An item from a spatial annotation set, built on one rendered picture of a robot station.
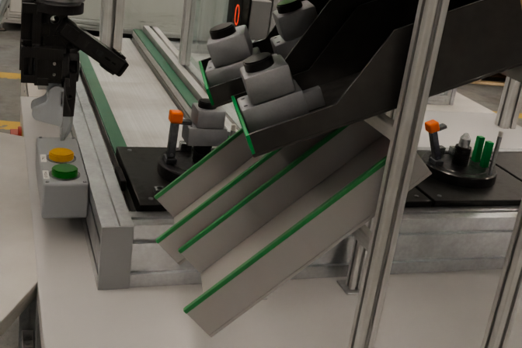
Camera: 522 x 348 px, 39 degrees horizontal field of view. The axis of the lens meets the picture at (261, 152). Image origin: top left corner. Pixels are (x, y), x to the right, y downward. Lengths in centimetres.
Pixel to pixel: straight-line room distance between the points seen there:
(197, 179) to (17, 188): 49
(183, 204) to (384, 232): 37
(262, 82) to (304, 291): 50
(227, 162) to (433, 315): 40
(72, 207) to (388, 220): 61
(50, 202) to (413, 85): 68
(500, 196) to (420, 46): 74
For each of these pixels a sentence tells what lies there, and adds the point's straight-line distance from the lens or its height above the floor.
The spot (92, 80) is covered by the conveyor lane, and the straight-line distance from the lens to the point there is 179.
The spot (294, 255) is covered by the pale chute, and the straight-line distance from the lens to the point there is 75.
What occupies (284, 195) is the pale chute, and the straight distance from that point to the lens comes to 86.
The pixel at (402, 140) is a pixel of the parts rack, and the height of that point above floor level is 123.
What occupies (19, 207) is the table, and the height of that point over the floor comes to 86.
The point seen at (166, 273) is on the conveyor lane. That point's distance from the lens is 111.
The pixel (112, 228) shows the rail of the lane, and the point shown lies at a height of 96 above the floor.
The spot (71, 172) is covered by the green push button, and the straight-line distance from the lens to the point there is 119.
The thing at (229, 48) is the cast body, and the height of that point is 125.
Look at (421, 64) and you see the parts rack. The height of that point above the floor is 130.
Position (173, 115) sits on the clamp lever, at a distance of 117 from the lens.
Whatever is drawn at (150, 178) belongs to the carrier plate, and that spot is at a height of 97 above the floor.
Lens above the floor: 143
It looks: 20 degrees down
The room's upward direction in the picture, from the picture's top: 8 degrees clockwise
